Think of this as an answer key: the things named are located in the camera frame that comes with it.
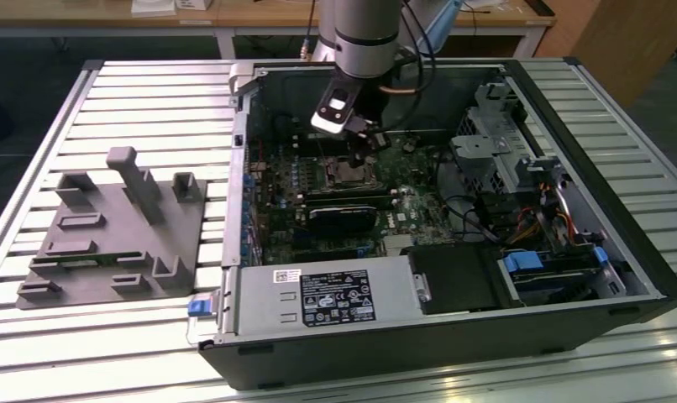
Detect hard disk in blue carrier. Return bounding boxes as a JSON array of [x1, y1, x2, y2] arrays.
[[499, 247, 612, 307]]

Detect pale blue teach pendant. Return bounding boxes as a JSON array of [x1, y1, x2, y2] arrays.
[[422, 0, 467, 56]]

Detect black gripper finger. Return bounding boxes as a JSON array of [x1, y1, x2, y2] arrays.
[[361, 124, 390, 168], [348, 119, 366, 168]]

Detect orange power wires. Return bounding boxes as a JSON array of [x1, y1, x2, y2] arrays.
[[507, 209, 576, 247]]

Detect CPU socket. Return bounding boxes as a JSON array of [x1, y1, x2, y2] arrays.
[[320, 154, 386, 191]]

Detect metal socket cover frame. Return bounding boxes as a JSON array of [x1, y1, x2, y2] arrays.
[[322, 155, 382, 190]]

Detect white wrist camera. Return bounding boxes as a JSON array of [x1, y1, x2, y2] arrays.
[[309, 77, 356, 135]]

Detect black disk bay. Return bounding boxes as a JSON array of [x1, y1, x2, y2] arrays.
[[409, 245, 512, 316]]

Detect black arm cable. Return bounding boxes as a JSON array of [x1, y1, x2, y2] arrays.
[[382, 0, 438, 129]]

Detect wooden desk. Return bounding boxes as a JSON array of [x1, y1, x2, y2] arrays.
[[0, 0, 559, 60]]

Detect small silver heat sink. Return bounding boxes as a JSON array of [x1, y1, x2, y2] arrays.
[[382, 234, 416, 254]]

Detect grey parts rack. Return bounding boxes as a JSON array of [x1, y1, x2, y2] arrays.
[[14, 145, 210, 311]]

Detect green motherboard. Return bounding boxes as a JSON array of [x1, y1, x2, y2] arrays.
[[242, 138, 457, 268]]

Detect black open PC case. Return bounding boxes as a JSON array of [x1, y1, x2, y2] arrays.
[[197, 57, 677, 390]]

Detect green RAM stick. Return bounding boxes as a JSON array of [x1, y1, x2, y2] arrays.
[[53, 254, 125, 268]]

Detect wooden cabinet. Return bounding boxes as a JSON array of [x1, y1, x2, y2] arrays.
[[571, 0, 677, 110]]

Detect flat black item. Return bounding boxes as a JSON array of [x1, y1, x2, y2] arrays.
[[527, 0, 559, 18]]

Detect black graphics card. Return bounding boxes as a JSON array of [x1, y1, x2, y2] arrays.
[[305, 204, 378, 234]]

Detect grey power supply box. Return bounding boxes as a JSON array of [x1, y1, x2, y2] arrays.
[[221, 255, 429, 337]]

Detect grey metal drive cage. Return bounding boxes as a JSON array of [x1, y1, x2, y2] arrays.
[[451, 81, 568, 194]]

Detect blue power supply handle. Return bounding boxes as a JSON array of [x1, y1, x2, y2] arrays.
[[186, 296, 221, 318]]

